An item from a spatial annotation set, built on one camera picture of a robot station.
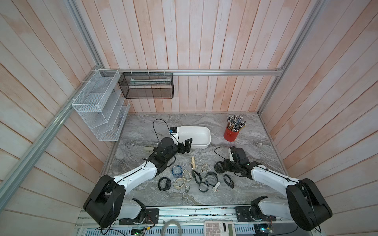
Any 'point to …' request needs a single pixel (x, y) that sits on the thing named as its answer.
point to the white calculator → (217, 228)
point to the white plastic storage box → (201, 135)
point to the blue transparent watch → (177, 171)
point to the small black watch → (204, 183)
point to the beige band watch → (178, 187)
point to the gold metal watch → (204, 168)
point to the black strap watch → (194, 173)
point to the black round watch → (211, 173)
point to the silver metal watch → (187, 189)
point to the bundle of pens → (235, 123)
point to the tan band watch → (184, 177)
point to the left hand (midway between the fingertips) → (185, 140)
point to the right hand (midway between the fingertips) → (224, 163)
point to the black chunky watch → (168, 184)
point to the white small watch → (215, 189)
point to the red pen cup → (230, 135)
